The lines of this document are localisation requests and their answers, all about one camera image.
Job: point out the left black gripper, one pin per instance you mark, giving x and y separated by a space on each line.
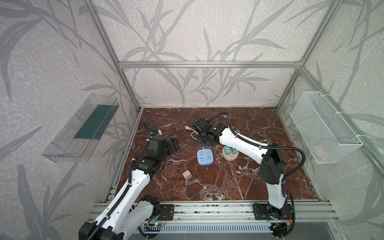
173 144

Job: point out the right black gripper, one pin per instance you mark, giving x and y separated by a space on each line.
205 141

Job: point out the teal green cube charger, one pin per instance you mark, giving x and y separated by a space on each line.
227 150

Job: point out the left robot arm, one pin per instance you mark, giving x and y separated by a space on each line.
121 218

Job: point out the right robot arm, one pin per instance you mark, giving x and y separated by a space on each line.
269 157

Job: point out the blue square power strip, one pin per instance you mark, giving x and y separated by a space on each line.
205 157

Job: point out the pink round power strip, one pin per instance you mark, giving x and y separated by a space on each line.
231 156

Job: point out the pink cube charger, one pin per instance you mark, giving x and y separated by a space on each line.
187 175

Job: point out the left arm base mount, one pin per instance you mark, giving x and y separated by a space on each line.
162 212

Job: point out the aluminium frame rail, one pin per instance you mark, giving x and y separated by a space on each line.
200 64

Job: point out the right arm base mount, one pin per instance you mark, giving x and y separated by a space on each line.
269 213

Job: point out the clear plastic wall bin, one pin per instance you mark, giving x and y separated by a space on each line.
79 137

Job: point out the white wire mesh basket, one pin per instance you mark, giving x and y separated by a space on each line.
327 134

